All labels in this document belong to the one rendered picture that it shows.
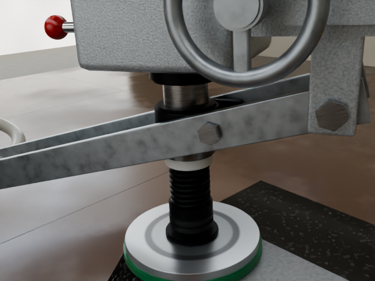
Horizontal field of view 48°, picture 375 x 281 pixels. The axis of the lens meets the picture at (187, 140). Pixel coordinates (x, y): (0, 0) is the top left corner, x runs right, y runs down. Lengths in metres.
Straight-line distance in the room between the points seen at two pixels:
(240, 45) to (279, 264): 0.37
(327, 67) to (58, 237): 2.15
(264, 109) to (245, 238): 0.24
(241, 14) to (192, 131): 0.21
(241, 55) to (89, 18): 0.20
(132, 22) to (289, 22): 0.17
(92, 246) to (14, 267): 0.39
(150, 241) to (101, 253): 1.61
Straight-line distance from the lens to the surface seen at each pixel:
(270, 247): 0.70
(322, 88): 0.46
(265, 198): 0.84
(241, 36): 0.39
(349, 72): 0.46
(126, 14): 0.49
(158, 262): 0.62
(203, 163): 0.60
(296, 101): 0.50
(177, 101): 0.57
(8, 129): 1.09
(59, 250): 2.36
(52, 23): 0.58
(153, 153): 0.57
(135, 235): 0.69
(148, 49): 0.48
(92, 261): 2.23
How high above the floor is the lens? 1.26
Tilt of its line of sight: 20 degrees down
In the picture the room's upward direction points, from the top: 3 degrees counter-clockwise
